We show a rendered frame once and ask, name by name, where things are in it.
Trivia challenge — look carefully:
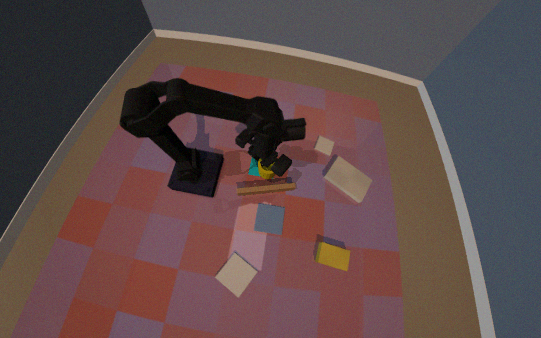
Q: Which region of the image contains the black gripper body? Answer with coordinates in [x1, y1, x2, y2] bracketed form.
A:
[235, 128, 292, 177]

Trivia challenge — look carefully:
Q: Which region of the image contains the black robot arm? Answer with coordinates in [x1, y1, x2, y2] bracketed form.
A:
[119, 78, 306, 185]

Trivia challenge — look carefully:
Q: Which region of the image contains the orange flat bar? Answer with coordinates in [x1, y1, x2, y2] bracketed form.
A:
[236, 182, 296, 196]

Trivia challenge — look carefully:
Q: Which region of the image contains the yellow rectangular block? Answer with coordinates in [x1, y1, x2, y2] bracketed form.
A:
[315, 242, 350, 272]

